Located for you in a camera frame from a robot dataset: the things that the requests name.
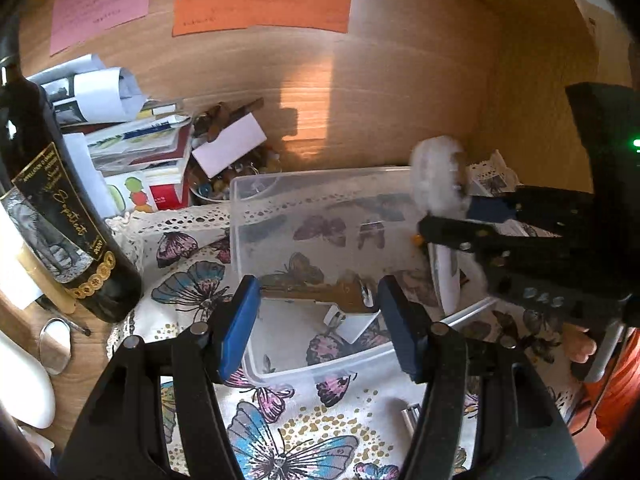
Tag dark wine bottle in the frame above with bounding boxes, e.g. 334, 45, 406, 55
0, 55, 144, 324

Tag thin black stick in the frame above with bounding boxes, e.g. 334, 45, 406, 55
49, 309, 92, 337

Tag metal spoon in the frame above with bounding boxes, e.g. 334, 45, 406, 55
39, 317, 71, 376

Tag stack of books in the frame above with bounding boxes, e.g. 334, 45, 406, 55
55, 102, 195, 213

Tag butterfly print tablecloth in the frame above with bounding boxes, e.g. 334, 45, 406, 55
105, 157, 596, 480

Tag rolled white papers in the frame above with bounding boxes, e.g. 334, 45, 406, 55
27, 54, 149, 124

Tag white blank card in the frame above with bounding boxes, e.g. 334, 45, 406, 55
191, 112, 267, 179

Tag bowl of small trinkets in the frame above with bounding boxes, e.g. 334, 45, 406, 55
186, 99, 284, 207

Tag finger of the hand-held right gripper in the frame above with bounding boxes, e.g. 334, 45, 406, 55
417, 215, 566, 271
467, 187, 596, 236

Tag white fluffy brush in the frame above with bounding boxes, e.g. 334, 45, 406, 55
410, 136, 498, 313

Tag pink paper note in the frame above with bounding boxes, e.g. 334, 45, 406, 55
49, 0, 155, 57

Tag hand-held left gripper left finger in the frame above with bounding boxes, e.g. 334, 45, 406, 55
57, 275, 261, 480

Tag brass key with white tag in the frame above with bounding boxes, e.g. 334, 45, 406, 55
260, 272, 392, 345

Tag clear plastic container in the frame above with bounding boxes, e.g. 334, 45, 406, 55
229, 165, 501, 387

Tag small printed paper box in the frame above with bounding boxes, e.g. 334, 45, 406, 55
465, 150, 522, 197

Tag white curved plastic object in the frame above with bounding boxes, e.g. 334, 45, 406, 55
0, 332, 56, 429

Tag orange paper note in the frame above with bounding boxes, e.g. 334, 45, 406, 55
172, 0, 353, 37

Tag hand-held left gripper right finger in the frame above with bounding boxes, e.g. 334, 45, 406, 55
377, 275, 583, 480

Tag person's right hand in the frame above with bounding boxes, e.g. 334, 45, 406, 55
562, 322, 598, 364

